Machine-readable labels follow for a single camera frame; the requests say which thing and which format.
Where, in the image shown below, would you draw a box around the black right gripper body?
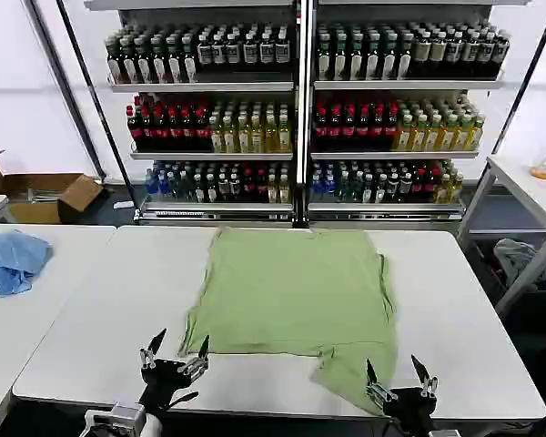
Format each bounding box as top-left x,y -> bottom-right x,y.
382,386 -> 439,436

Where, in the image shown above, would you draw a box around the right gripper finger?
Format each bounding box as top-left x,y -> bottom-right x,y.
365,358 -> 398,404
410,354 -> 440,397

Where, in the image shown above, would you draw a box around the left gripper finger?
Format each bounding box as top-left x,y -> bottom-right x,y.
138,328 -> 168,370
177,335 -> 211,377

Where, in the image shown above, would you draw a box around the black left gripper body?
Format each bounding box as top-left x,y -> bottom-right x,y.
138,358 -> 207,414

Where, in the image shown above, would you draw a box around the green shirt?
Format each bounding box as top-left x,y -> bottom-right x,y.
177,227 -> 399,418

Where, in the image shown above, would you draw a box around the grey clothes pile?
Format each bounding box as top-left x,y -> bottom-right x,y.
491,237 -> 546,293

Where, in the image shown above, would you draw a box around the blue crumpled cloth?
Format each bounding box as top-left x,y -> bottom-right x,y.
0,229 -> 55,297

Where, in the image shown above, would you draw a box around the open cardboard box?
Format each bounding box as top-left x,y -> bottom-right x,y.
0,147 -> 105,225

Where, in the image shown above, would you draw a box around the shelf rack with bottles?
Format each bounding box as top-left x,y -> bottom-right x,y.
84,0 -> 531,229

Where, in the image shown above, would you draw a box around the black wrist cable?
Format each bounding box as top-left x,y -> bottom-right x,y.
161,390 -> 200,412

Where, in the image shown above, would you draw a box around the grey metal frame table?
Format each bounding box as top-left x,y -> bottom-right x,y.
457,154 -> 546,320

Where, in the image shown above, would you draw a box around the black metal frame pole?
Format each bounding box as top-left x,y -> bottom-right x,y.
56,0 -> 136,213
26,0 -> 108,181
490,0 -> 546,157

